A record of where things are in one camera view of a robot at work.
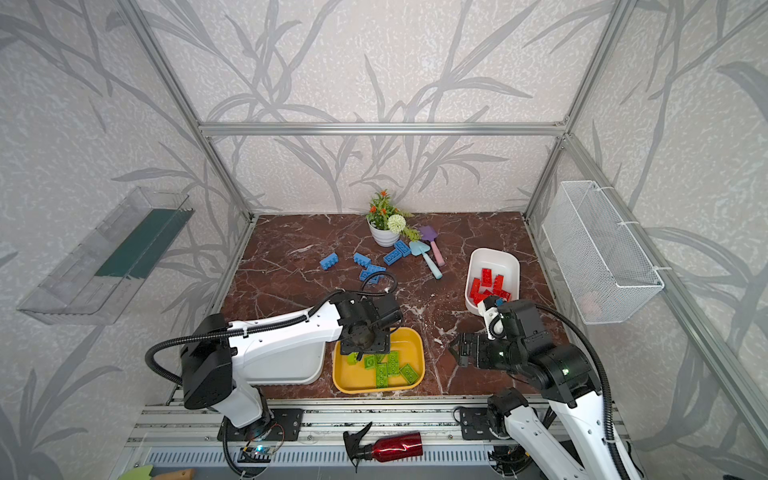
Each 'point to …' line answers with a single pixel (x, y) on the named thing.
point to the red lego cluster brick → (475, 291)
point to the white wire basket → (608, 273)
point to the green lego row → (370, 360)
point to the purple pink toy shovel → (429, 233)
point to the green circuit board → (255, 454)
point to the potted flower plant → (386, 222)
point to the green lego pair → (391, 368)
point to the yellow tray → (353, 379)
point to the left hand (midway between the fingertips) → (380, 342)
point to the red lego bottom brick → (505, 295)
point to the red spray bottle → (391, 447)
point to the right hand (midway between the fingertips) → (464, 337)
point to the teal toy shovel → (421, 248)
